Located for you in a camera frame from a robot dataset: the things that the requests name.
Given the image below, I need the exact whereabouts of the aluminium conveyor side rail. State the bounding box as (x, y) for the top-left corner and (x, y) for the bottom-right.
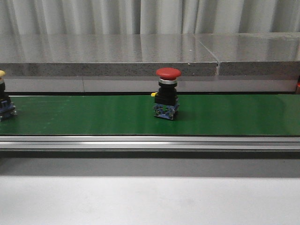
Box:
(0, 135), (300, 152)

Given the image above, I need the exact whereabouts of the red plastic tray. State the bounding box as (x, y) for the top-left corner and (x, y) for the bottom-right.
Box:
(296, 78), (300, 94)

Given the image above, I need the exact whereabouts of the grey speckled stone counter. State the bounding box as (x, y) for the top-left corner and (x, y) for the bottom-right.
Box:
(0, 32), (300, 94)

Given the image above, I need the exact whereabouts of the green conveyor belt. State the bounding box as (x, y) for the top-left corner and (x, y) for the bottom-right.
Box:
(0, 94), (300, 136)

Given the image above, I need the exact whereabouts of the white pleated curtain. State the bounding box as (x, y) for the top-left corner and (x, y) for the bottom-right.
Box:
(0, 0), (300, 35)

